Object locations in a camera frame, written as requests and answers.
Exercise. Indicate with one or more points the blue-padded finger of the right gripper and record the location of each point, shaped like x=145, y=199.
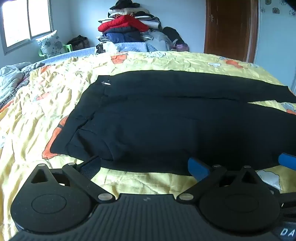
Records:
x=287, y=160

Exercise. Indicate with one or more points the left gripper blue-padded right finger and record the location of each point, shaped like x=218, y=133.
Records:
x=235, y=202

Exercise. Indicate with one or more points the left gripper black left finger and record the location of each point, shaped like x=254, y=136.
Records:
x=57, y=200

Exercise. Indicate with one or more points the black pants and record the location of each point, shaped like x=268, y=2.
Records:
x=155, y=121

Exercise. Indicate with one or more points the yellow floral bed quilt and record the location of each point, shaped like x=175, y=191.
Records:
x=27, y=124

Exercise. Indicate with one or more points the grey white crumpled blanket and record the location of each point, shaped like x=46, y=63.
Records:
x=14, y=77

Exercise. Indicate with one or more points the brown wooden door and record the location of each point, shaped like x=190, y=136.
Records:
x=232, y=29

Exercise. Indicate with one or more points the purple bag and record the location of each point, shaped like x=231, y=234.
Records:
x=182, y=47

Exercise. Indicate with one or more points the green plastic chair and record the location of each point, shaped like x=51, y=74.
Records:
x=67, y=48

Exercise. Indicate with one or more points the floral white pillow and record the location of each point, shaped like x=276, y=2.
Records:
x=51, y=45

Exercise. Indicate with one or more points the blue bed sheet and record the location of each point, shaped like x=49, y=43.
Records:
x=107, y=47

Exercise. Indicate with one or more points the black backpack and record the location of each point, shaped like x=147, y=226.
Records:
x=173, y=35

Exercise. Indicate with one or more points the grey garment on pile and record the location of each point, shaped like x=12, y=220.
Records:
x=157, y=39

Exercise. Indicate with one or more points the navy blue jacket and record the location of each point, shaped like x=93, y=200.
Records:
x=123, y=35

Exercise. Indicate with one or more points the red puffy jacket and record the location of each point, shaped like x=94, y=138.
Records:
x=123, y=21

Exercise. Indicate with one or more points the white and striped folded clothes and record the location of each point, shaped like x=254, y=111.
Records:
x=140, y=13

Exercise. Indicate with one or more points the black hat on pile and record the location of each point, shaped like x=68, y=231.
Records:
x=121, y=4

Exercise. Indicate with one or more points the black bag by wall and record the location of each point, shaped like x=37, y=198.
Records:
x=79, y=43

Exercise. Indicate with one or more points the window with white frame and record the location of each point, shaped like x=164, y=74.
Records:
x=24, y=21

